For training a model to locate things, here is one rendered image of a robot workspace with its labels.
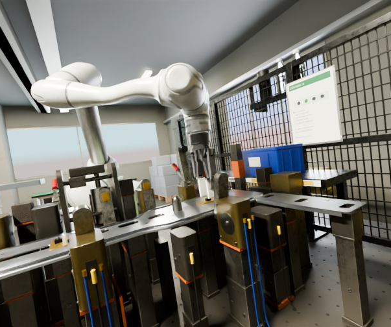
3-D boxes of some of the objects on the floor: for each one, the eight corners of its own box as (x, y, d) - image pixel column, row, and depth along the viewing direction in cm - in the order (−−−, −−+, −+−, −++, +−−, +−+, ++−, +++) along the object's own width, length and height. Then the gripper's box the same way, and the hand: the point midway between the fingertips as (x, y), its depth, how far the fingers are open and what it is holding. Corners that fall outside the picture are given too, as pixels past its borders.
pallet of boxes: (196, 195, 608) (189, 152, 602) (167, 202, 565) (160, 156, 560) (177, 191, 720) (172, 154, 714) (152, 197, 677) (146, 158, 671)
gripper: (179, 137, 82) (187, 196, 83) (203, 129, 67) (213, 202, 68) (195, 135, 86) (203, 193, 87) (222, 128, 71) (231, 197, 72)
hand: (206, 188), depth 77 cm, fingers open, 4 cm apart
